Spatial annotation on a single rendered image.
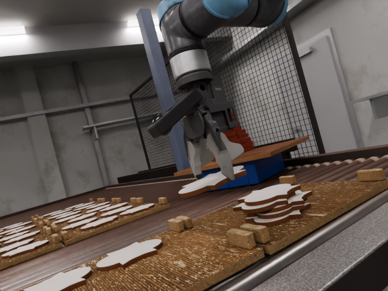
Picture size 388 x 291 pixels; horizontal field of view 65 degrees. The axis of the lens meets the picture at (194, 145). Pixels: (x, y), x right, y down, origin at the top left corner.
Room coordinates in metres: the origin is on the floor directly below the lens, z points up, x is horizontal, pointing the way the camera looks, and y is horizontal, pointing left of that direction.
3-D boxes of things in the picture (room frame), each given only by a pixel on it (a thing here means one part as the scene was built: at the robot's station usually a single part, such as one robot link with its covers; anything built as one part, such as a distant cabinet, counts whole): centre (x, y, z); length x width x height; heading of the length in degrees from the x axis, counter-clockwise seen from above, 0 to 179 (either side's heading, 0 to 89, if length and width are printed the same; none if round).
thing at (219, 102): (0.59, -0.04, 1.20); 0.09 x 0.08 x 0.12; 120
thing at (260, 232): (0.54, -0.06, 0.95); 0.06 x 0.02 x 0.03; 31
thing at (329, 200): (0.75, -0.16, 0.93); 0.41 x 0.35 x 0.02; 121
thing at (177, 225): (0.76, 0.10, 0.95); 0.06 x 0.02 x 0.03; 30
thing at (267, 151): (1.49, -0.22, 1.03); 0.50 x 0.50 x 0.02; 53
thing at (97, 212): (1.58, 0.61, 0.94); 0.41 x 0.35 x 0.04; 122
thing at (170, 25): (0.59, -0.04, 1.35); 0.09 x 0.08 x 0.11; 40
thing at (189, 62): (0.59, -0.03, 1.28); 0.08 x 0.08 x 0.05
